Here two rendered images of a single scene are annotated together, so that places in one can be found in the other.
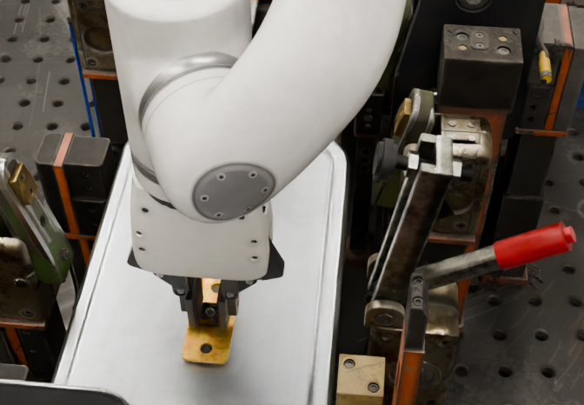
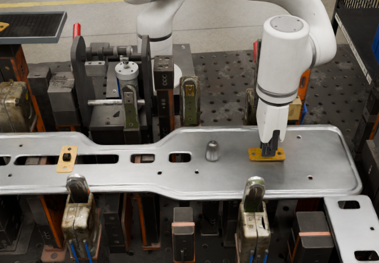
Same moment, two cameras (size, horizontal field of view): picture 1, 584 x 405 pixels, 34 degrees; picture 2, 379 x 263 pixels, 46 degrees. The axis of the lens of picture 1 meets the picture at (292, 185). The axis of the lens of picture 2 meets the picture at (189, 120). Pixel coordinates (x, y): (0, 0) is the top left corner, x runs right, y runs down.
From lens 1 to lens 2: 1.05 m
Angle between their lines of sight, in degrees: 64
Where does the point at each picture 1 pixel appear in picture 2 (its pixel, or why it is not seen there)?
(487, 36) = (161, 61)
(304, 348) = not seen: hidden behind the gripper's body
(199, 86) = (314, 33)
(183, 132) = (331, 35)
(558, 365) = not seen: hidden behind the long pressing
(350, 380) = (296, 101)
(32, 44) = not seen: outside the picture
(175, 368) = (287, 162)
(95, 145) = (179, 212)
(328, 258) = (231, 128)
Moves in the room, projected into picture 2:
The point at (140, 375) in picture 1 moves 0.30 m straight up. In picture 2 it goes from (294, 170) to (318, 60)
